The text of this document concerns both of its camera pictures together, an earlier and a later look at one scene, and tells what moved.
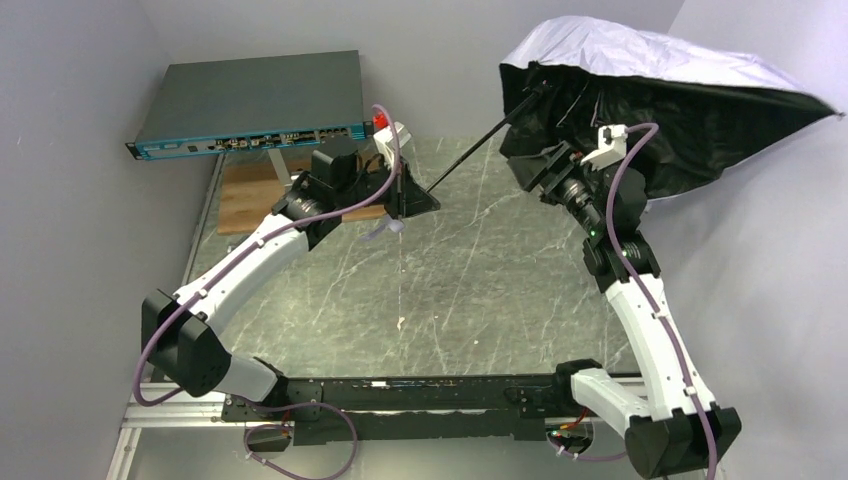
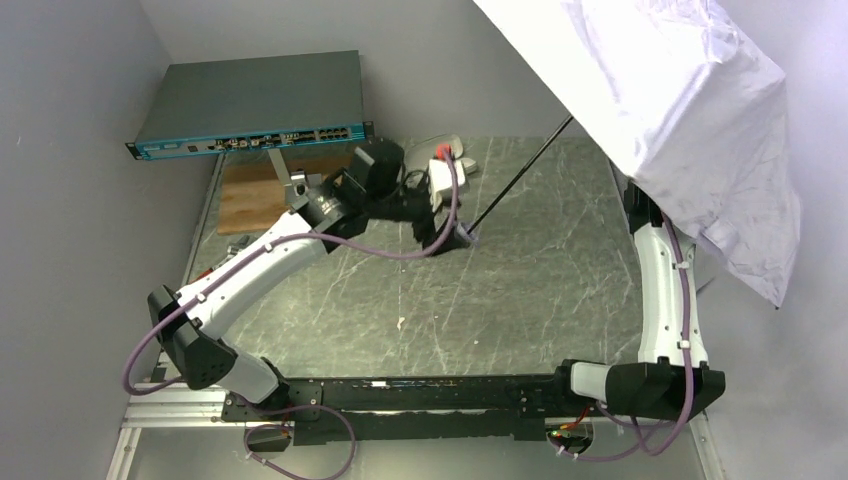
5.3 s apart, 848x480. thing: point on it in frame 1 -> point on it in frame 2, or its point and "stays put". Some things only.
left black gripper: (400, 195) -> (428, 221)
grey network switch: (253, 105) stays put
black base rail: (328, 411) stays put
